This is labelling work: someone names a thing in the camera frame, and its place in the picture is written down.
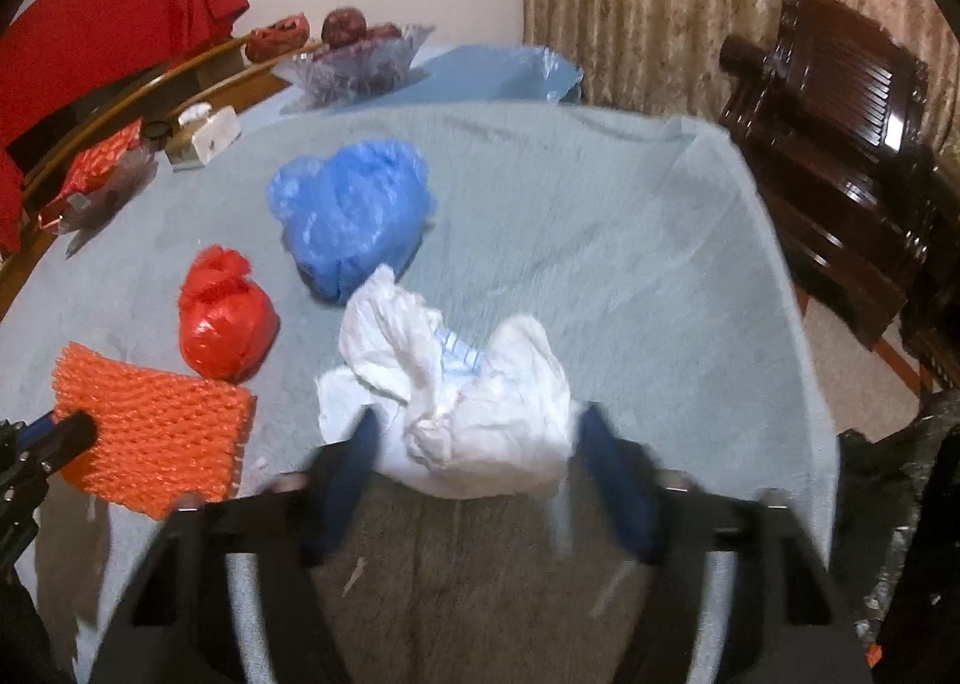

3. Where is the glass fruit bowl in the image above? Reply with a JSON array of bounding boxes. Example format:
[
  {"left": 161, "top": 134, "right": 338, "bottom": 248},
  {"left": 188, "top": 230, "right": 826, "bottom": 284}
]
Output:
[{"left": 274, "top": 22, "right": 436, "bottom": 107}]

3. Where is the dark wooden armchair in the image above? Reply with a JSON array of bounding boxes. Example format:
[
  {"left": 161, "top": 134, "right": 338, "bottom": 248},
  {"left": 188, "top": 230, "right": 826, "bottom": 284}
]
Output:
[{"left": 718, "top": 0, "right": 938, "bottom": 351}]

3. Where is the orange foam net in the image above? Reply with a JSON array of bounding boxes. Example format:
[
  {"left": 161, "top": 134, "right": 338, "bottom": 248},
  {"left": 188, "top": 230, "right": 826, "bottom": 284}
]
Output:
[{"left": 51, "top": 343, "right": 257, "bottom": 521}]

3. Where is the red cloth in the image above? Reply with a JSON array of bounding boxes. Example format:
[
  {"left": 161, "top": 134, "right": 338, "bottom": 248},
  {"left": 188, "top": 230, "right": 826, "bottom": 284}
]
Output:
[{"left": 0, "top": 0, "right": 251, "bottom": 254}]

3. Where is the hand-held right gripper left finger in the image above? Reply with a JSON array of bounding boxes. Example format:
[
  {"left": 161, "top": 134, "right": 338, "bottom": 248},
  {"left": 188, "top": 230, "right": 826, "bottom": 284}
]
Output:
[{"left": 90, "top": 405, "right": 383, "bottom": 684}]

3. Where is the white plastic bag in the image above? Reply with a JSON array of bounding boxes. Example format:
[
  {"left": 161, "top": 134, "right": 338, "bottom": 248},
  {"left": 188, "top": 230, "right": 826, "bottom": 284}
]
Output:
[{"left": 315, "top": 264, "right": 578, "bottom": 501}]

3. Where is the red gift box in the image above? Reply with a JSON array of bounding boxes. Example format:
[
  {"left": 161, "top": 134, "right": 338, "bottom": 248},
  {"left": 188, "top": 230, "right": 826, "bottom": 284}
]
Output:
[{"left": 41, "top": 121, "right": 143, "bottom": 231}]

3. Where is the red plastic bag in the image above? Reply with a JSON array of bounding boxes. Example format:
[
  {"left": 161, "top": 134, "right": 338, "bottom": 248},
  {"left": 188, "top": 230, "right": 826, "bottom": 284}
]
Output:
[{"left": 178, "top": 245, "right": 282, "bottom": 385}]

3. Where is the black trash bin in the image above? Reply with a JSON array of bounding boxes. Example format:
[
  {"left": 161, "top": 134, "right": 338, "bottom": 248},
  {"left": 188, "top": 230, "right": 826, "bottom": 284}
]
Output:
[{"left": 836, "top": 388, "right": 960, "bottom": 684}]

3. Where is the small tan box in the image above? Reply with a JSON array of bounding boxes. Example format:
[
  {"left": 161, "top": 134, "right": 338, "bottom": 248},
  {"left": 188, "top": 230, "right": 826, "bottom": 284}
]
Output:
[{"left": 165, "top": 103, "right": 215, "bottom": 172}]

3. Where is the light blue tablecloth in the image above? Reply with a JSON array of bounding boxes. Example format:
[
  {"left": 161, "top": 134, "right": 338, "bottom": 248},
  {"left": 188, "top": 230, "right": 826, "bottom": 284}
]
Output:
[{"left": 281, "top": 43, "right": 584, "bottom": 119}]

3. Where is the wooden television cabinet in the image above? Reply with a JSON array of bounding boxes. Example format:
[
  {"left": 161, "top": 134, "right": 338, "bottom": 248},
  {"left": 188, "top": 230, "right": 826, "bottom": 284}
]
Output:
[{"left": 0, "top": 31, "right": 301, "bottom": 321}]

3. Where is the white tissue box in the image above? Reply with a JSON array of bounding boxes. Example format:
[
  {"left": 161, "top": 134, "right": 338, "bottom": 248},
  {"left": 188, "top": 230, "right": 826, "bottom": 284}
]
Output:
[{"left": 191, "top": 108, "right": 241, "bottom": 164}]

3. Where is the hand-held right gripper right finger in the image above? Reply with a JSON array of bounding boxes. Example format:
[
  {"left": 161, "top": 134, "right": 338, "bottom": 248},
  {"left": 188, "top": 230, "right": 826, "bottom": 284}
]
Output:
[{"left": 574, "top": 400, "right": 875, "bottom": 684}]

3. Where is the glass tray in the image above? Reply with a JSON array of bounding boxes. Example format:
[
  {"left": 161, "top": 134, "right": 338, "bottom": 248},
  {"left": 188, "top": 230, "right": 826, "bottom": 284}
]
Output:
[{"left": 56, "top": 144, "right": 158, "bottom": 257}]

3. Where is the dark wooden side table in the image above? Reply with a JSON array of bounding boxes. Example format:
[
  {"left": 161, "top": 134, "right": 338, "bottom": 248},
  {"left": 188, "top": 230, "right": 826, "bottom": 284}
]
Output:
[{"left": 896, "top": 151, "right": 960, "bottom": 392}]

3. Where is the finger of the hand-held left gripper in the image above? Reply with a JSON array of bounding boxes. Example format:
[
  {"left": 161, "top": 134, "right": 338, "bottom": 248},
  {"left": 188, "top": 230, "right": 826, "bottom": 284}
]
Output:
[{"left": 0, "top": 411, "right": 98, "bottom": 497}]

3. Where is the blue plastic bag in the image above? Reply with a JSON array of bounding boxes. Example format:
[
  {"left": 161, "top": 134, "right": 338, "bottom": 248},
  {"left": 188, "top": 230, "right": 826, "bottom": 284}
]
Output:
[{"left": 268, "top": 140, "right": 437, "bottom": 306}]

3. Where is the grey-blue table blanket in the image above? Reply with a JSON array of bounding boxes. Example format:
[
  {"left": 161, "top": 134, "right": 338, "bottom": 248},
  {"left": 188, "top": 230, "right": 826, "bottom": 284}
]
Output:
[{"left": 0, "top": 100, "right": 841, "bottom": 684}]

